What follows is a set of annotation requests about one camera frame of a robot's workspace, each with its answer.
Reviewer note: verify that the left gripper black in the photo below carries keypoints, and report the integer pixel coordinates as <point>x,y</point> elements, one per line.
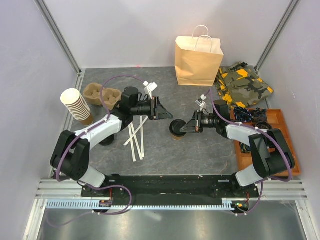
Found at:
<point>157,110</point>

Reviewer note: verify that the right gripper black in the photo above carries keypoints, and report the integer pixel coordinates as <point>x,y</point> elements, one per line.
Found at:
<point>194,125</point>

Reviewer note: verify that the black plastic cup lid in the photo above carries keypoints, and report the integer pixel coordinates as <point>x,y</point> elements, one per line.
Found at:
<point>175,127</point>

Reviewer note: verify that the brown paper coffee cup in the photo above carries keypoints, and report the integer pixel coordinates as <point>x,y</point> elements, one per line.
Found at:
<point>178,137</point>

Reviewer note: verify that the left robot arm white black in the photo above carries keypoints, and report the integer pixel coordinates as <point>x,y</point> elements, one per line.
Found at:
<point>72,151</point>

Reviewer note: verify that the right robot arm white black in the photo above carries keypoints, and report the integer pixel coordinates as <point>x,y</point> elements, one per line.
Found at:
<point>269,150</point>

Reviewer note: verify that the dark blue striped rolled item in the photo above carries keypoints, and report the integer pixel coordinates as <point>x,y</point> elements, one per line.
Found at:
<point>242,114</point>

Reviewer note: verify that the blue yellow rolled item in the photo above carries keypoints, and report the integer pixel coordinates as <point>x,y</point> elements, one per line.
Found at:
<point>245,149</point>

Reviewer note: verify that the stack of black lids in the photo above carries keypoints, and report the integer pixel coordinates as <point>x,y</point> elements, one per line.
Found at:
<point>108,141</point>

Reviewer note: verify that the camouflage folded cloth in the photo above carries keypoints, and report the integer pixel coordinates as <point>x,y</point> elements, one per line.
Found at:
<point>240,86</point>

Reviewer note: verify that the black rolled item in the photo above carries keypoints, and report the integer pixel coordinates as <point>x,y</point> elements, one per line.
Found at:
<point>259,115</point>

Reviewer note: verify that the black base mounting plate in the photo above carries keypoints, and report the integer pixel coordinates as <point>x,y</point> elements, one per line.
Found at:
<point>171,189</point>

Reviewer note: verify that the brown pulp cup carrier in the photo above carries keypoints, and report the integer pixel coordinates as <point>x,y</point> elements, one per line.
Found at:
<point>96,95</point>

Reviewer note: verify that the orange wooden compartment tray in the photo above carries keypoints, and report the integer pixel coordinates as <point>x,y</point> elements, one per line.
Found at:
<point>276,119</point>

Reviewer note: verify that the stack of paper cups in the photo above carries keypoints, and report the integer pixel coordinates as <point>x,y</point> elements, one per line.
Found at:
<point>73,100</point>

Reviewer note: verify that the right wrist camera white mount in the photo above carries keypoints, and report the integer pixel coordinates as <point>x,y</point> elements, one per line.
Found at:
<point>201,102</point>

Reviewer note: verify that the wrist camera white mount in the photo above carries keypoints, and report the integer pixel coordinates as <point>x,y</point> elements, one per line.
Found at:
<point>201,102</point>
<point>149,88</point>

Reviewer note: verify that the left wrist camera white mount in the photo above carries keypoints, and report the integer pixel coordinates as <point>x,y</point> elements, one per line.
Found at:
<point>149,88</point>

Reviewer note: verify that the brown paper bag with handles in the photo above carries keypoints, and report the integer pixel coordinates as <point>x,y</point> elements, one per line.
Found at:
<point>197,59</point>

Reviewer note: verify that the grey slotted cable duct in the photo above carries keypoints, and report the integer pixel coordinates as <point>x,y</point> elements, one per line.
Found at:
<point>90,204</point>

